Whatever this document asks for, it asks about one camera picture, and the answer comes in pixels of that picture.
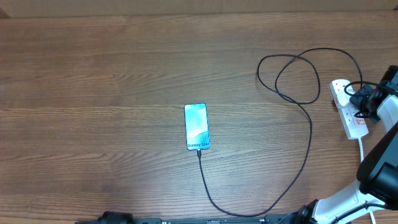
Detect black USB charging cable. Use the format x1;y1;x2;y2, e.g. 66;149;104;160
196;47;364;218

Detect Galaxy smartphone with blue screen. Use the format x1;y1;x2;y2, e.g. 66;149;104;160
184;103;211;151

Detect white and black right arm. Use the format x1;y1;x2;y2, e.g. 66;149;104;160
280;65;397;224

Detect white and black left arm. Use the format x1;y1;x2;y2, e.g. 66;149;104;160
98;211;135;224

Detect white charger adapter plug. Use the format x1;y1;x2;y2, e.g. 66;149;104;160
336;91;351;109

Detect white power strip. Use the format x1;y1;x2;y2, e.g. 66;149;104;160
330;79;369;139

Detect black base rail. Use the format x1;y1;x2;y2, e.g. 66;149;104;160
75;212;297;224

